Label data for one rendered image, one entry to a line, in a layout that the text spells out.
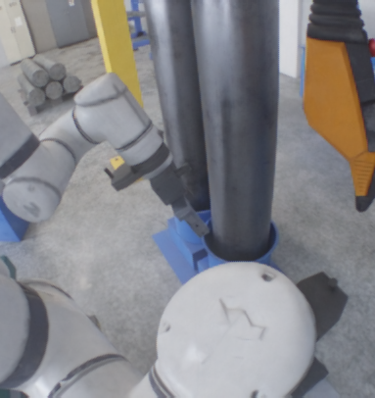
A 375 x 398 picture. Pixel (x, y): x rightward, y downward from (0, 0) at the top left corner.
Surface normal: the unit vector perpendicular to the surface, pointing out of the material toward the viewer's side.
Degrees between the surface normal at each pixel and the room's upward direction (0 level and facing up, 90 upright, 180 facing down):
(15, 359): 86
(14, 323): 76
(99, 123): 90
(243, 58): 90
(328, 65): 90
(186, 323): 23
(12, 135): 71
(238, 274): 16
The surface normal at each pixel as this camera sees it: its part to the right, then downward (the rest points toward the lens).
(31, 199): 0.14, 0.63
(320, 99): -0.29, 0.65
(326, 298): -0.38, -0.47
